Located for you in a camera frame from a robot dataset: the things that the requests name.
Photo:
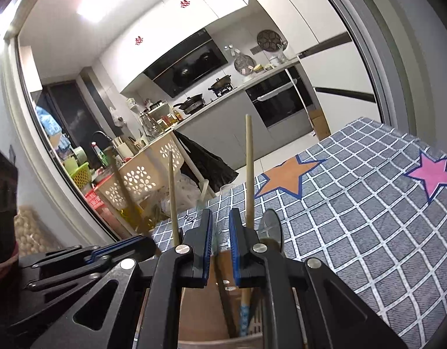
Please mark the beige plastic utensil holder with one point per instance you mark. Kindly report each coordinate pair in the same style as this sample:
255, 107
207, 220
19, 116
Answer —
198, 309

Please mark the green spray bottle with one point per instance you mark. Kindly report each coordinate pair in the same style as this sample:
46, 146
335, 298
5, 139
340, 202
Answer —
101, 154

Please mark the clear bag of pale nuts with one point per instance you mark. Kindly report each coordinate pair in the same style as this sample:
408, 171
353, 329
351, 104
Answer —
30, 232

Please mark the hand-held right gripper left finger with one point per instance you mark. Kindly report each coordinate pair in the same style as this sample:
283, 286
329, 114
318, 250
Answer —
209, 243

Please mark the beige flower-cutout trolley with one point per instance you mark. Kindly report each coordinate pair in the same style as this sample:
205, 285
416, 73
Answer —
143, 178

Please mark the shelf of condiment bottles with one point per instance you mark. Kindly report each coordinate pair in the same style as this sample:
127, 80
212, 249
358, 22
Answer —
160, 116

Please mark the grey sliding door frame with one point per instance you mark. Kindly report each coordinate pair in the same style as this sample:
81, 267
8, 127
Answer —
27, 116

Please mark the grey kitchen base cabinet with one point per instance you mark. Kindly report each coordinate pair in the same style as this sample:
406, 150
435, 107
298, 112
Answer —
223, 131

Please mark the ceiling light panel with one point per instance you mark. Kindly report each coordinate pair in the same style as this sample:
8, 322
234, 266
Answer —
94, 4

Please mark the crumpled clear plastic bag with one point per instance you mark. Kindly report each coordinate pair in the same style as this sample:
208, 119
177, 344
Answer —
187, 192

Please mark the black range hood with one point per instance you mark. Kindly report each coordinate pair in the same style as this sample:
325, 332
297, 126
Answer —
187, 63

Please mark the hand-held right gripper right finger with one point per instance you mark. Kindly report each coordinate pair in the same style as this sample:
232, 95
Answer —
235, 251

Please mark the bundle of wooden chopsticks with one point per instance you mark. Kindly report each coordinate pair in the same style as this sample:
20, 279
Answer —
249, 171

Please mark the black wok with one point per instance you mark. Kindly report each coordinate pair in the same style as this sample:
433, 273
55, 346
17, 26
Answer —
190, 102

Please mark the round grey pot lid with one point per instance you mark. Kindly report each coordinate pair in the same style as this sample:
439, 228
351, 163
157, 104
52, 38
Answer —
244, 63

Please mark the yellow cooking oil bottle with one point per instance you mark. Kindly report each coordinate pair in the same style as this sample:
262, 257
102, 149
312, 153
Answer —
130, 218

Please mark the white upper kitchen cabinets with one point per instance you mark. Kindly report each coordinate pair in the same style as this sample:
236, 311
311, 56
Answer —
180, 25

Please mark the round dark hanging pan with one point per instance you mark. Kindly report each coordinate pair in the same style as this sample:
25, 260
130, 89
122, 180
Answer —
267, 40

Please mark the white hanging plastic bag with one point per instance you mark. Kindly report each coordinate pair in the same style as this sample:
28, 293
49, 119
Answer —
118, 120

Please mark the white refrigerator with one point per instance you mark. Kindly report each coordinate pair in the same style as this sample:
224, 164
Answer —
318, 14

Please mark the white knife block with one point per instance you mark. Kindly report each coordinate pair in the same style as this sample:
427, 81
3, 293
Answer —
122, 145

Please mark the person's left hand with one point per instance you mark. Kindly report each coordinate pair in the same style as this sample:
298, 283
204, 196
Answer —
1, 271

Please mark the black plastic bag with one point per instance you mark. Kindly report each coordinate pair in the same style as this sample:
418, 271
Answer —
205, 163

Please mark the grey checked star tablecloth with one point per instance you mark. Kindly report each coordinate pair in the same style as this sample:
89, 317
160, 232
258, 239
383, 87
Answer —
336, 207

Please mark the black built-in oven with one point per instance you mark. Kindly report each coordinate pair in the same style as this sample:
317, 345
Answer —
278, 98

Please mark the cardboard box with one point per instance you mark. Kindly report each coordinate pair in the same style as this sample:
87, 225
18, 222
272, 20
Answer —
320, 125

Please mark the red paper decoration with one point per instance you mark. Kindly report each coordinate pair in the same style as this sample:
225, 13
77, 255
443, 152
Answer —
138, 40
185, 3

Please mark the kitchen faucet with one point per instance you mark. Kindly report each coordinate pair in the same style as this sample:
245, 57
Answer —
101, 138

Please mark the translucent grey plastic spoon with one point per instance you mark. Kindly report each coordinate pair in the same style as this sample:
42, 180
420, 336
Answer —
269, 225

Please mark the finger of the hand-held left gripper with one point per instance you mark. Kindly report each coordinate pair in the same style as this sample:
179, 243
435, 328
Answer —
118, 248
63, 277

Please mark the green plastic basket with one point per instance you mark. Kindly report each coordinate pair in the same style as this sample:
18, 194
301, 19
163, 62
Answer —
77, 176

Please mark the black cooking pot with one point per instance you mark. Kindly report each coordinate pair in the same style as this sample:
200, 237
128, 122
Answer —
220, 83

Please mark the red plastic basket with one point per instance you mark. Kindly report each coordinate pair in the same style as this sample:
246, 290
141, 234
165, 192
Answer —
95, 196

